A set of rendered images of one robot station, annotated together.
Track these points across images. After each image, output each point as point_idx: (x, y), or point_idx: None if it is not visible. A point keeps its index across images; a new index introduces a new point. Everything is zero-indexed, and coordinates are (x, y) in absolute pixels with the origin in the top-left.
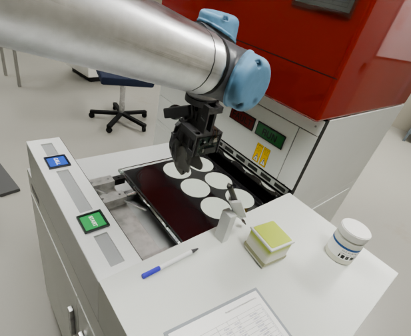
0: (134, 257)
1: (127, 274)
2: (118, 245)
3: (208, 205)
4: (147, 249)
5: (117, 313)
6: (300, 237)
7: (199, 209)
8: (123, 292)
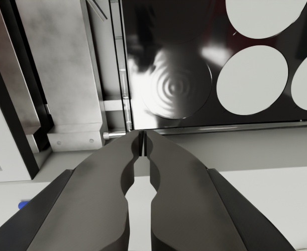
0: (19, 171)
1: (2, 192)
2: None
3: (241, 70)
4: (80, 104)
5: None
6: (287, 230)
7: (215, 72)
8: None
